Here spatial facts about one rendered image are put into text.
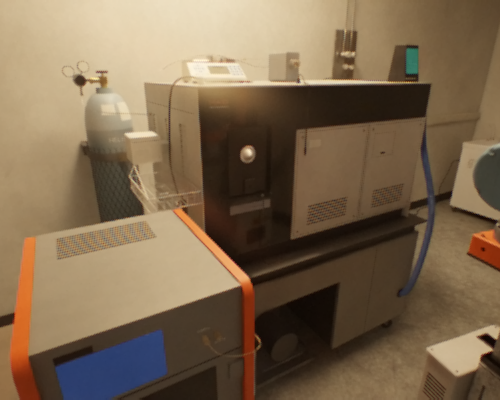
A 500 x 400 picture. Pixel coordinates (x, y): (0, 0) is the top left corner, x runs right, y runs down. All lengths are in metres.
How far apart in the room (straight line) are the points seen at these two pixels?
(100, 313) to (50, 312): 0.08
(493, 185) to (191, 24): 1.99
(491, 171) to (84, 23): 1.99
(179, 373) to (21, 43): 1.85
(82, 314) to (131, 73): 1.77
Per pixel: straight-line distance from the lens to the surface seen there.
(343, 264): 1.65
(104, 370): 0.60
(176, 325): 0.59
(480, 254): 0.85
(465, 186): 4.28
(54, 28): 2.18
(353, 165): 1.57
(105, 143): 1.83
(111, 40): 2.20
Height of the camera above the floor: 1.48
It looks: 21 degrees down
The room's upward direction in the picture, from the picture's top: straight up
